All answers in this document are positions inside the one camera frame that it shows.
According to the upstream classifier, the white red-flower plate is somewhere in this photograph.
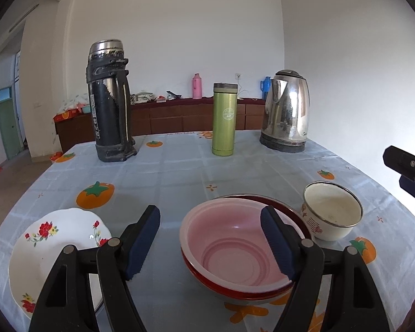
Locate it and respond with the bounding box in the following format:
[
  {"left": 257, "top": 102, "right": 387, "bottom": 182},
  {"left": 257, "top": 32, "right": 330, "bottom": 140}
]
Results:
[{"left": 8, "top": 207, "right": 111, "bottom": 318}]

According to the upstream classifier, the white enamel bowl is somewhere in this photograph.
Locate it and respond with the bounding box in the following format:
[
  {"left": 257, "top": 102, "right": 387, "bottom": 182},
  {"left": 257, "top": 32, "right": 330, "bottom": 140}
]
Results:
[{"left": 300, "top": 181, "right": 364, "bottom": 241}]

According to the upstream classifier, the red plastic bowl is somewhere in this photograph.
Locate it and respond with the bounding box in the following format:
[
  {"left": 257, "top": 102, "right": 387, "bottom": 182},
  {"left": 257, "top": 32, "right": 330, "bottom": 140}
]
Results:
[{"left": 181, "top": 193, "right": 314, "bottom": 307}]

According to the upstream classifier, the pink plastic bowl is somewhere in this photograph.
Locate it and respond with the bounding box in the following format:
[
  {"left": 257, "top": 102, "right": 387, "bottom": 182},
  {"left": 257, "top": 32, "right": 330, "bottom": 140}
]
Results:
[{"left": 178, "top": 197, "right": 307, "bottom": 295}]

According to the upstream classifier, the stainless electric kettle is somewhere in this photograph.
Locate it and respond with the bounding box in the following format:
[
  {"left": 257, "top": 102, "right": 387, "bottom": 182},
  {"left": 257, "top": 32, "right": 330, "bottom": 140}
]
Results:
[{"left": 259, "top": 70, "right": 310, "bottom": 153}]

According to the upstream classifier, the blue thermos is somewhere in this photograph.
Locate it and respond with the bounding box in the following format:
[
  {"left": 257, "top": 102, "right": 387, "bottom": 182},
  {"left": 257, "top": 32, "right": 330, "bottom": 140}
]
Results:
[{"left": 260, "top": 76, "right": 271, "bottom": 100}]

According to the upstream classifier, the green door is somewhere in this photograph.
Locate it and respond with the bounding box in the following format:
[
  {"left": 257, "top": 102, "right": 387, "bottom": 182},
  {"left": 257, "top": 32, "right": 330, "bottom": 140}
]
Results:
[{"left": 0, "top": 86, "right": 23, "bottom": 160}]

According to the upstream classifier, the light blue printed tablecloth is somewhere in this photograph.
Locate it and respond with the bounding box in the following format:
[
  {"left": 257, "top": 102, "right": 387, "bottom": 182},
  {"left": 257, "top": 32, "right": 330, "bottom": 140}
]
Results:
[{"left": 0, "top": 130, "right": 415, "bottom": 331}]

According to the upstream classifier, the dark wooden sideboard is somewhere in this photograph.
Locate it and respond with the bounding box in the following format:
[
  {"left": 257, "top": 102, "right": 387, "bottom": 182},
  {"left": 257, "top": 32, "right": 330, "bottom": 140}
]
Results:
[{"left": 55, "top": 97, "right": 264, "bottom": 152}]

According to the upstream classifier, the green tumbler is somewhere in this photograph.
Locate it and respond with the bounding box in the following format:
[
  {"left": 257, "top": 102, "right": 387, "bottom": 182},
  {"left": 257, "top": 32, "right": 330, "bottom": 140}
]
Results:
[{"left": 212, "top": 83, "right": 238, "bottom": 157}]

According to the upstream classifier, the mesh food cover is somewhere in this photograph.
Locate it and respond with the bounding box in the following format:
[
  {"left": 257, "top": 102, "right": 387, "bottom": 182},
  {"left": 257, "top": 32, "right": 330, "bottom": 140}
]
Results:
[{"left": 58, "top": 94, "right": 89, "bottom": 114}]

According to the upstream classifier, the large black thermos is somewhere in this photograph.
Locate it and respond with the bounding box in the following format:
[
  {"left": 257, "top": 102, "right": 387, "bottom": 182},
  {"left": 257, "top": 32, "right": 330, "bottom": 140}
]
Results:
[{"left": 86, "top": 39, "right": 136, "bottom": 162}]

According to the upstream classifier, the pink thermos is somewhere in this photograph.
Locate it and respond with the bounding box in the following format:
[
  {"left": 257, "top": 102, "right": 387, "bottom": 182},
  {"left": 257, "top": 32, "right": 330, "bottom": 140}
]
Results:
[{"left": 192, "top": 74, "right": 203, "bottom": 100}]

